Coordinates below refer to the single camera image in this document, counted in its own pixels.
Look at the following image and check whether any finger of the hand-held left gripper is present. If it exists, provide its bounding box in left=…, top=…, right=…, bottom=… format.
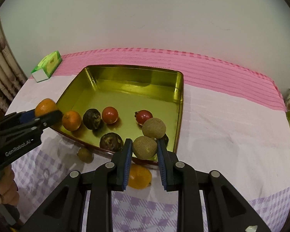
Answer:
left=0, top=110, right=35, bottom=131
left=0, top=111, right=63, bottom=145

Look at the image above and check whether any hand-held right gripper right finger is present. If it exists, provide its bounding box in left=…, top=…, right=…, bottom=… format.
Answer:
left=157, top=139, right=272, bottom=232

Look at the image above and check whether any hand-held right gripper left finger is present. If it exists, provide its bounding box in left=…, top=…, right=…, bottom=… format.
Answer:
left=20, top=138, right=133, bottom=232

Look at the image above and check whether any brown longan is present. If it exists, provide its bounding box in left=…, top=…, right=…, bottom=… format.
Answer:
left=77, top=147, right=95, bottom=163
left=142, top=117, right=167, bottom=139
left=132, top=136, right=158, bottom=160

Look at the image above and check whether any dark passion fruit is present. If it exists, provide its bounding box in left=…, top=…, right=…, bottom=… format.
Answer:
left=99, top=132, right=124, bottom=153
left=83, top=108, right=102, bottom=130

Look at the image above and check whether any small red tomato with stem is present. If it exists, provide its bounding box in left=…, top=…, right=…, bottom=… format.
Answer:
left=135, top=110, right=153, bottom=126

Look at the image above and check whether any large red tomato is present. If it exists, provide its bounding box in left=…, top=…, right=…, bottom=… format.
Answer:
left=102, top=107, right=119, bottom=124

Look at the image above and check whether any dark red tin box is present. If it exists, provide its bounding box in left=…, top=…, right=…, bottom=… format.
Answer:
left=49, top=65, right=184, bottom=166

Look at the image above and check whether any person's left hand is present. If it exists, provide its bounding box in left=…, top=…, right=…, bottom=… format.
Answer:
left=0, top=168, right=19, bottom=206

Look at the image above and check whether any large orange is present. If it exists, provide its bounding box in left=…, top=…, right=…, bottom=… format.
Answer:
left=128, top=164, right=152, bottom=189

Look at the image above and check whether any beige patterned curtain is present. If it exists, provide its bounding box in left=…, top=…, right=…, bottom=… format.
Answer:
left=0, top=17, right=28, bottom=116

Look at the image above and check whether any green tissue box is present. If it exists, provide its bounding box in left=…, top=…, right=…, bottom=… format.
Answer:
left=31, top=50, right=63, bottom=83

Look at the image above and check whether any pink and purple checked cloth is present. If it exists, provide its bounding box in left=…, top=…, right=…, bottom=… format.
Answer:
left=8, top=47, right=290, bottom=232

